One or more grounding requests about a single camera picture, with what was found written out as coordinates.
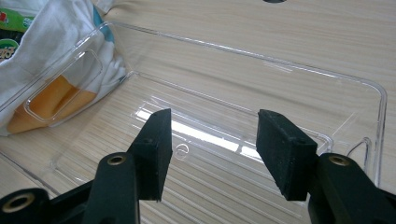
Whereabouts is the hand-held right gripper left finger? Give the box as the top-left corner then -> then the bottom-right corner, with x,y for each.
82,107 -> 174,224

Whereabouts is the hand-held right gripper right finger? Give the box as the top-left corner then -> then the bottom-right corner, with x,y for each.
255,108 -> 396,224

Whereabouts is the clear plastic bag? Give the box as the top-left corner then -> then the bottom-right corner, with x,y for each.
0,21 -> 389,224

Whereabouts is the white cloth tote bag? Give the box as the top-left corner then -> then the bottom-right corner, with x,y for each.
0,0 -> 133,138

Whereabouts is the green snack packet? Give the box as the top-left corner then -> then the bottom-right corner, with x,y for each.
0,7 -> 35,63

